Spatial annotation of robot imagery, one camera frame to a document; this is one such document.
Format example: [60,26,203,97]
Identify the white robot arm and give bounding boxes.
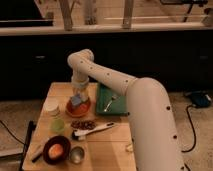
[67,49,185,171]

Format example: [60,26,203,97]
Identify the orange-red bowl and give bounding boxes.
[65,99,91,118]

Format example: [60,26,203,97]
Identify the dark brown bowl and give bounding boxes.
[43,136,71,165]

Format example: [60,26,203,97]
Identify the white stacked cups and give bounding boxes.
[43,98,60,116]

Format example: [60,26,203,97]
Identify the metal fork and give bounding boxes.
[104,94,118,112]

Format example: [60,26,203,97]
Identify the small green cup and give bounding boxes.
[50,119,65,134]

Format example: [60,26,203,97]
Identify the green plastic tray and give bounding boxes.
[95,84,127,116]

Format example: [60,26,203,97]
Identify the white dish brush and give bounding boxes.
[72,122,115,140]

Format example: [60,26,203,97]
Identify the small metal cup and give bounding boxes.
[69,146,85,164]

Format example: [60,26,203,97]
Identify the orange fruit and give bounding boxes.
[48,144,63,159]

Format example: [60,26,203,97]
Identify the yellow corn toy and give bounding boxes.
[125,143,133,153]

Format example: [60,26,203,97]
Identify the black power adapter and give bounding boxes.
[185,91,212,108]

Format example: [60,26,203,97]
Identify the black side rail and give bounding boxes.
[19,121,36,171]

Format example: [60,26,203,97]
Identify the black cable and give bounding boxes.
[181,104,198,154]

